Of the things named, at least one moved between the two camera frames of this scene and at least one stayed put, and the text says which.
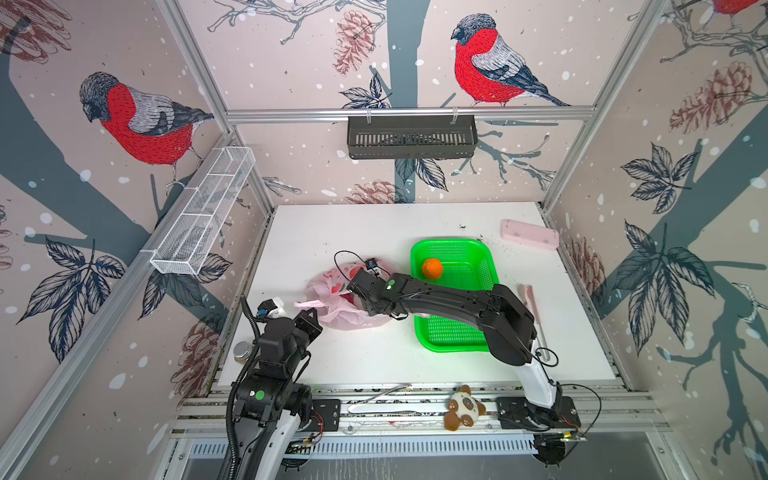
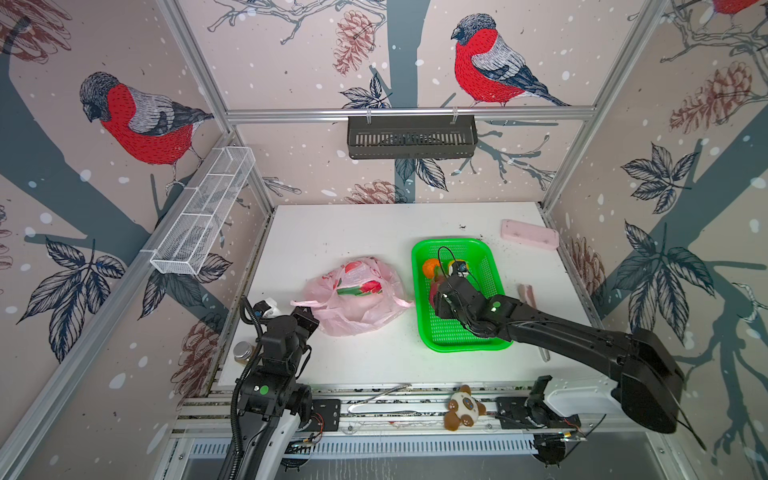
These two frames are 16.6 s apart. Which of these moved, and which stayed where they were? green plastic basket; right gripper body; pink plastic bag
Moved: right gripper body
Stayed: pink plastic bag; green plastic basket
